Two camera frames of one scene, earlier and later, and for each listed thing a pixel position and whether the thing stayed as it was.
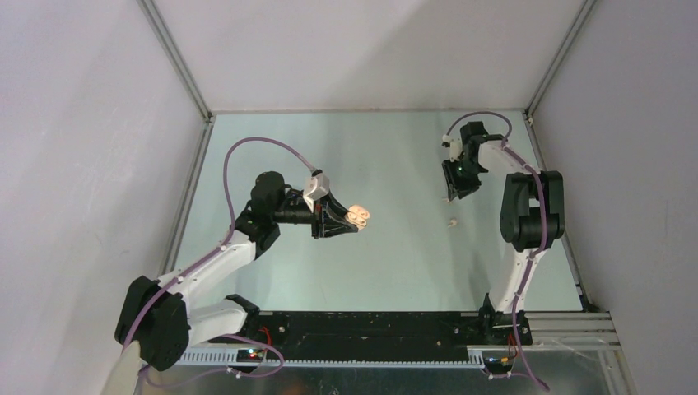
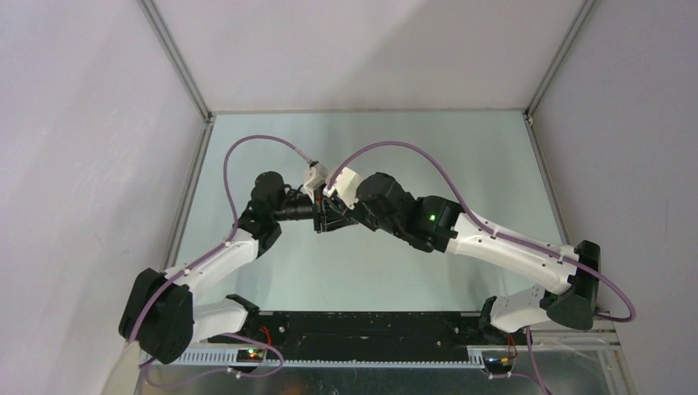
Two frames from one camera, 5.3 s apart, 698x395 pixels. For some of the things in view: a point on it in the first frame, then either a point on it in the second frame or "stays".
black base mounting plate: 385,332 stays
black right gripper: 457,187 -> 355,213
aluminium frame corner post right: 557,58 stays
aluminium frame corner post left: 176,56 stays
